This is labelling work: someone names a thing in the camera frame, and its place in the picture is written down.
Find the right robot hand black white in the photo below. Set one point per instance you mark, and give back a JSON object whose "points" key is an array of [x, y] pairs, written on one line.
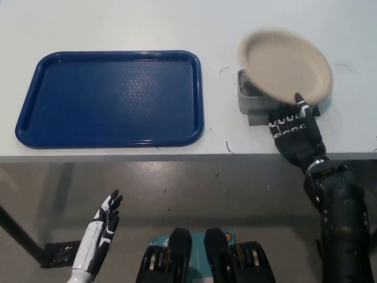
{"points": [[297, 138]]}

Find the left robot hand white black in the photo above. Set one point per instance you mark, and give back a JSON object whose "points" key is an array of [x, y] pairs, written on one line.
{"points": [[94, 244]]}

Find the beige paper plate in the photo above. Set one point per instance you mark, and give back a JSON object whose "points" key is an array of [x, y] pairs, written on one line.
{"points": [[285, 65]]}

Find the black table foot plate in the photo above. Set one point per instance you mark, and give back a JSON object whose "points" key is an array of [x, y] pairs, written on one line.
{"points": [[60, 253]]}

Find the blue plastic tray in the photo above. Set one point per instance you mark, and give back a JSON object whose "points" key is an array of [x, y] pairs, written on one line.
{"points": [[109, 97]]}

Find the grey perforated basket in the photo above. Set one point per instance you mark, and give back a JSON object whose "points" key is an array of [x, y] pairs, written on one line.
{"points": [[250, 103]]}

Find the dark metal table leg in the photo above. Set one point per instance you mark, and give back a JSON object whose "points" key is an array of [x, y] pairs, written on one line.
{"points": [[20, 230]]}

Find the left black robot body block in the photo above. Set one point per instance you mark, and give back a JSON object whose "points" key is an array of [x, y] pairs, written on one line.
{"points": [[179, 244]]}

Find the black robot body block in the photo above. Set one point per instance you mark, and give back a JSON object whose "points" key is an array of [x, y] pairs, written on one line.
{"points": [[218, 247], [179, 244]]}

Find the right black robot body block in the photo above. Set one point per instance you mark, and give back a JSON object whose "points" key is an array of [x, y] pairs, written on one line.
{"points": [[218, 247]]}

